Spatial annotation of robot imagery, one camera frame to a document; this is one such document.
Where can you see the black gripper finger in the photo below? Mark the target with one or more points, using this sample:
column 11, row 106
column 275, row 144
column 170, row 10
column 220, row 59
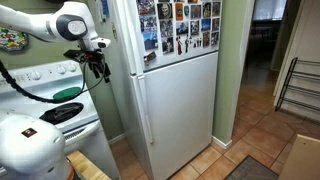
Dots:
column 106, row 73
column 94, row 70

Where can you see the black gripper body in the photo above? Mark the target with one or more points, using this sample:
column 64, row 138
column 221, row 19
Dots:
column 93, row 58

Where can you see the white fridge door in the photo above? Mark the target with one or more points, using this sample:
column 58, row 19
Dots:
column 176, row 108

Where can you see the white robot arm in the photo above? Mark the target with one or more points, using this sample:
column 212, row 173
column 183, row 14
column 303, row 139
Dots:
column 31, row 148

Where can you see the blue fridge magnet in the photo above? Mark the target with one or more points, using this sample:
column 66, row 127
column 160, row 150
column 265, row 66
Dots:
column 105, row 9

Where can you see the white stove knob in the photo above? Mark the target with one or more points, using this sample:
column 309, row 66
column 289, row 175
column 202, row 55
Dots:
column 72, row 68
column 35, row 75
column 61, row 70

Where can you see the green quilted pot holder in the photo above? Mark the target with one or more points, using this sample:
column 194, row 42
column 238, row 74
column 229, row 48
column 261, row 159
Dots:
column 67, row 93

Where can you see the white refrigerator body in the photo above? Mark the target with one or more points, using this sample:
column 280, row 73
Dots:
column 125, row 59

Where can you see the white electric stove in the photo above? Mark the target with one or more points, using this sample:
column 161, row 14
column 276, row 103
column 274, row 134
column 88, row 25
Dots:
column 84, row 132

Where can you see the wooden block table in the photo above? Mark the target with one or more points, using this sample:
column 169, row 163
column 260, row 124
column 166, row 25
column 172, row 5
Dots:
column 85, row 169

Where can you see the dark floor mat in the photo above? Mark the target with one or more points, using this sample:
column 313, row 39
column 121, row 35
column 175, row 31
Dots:
column 251, row 169

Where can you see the black metal shoe rack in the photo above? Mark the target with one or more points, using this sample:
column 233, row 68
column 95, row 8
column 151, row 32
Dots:
column 300, row 90

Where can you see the colourful decorative wall plate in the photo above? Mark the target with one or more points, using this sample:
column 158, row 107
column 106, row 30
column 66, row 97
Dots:
column 11, row 40

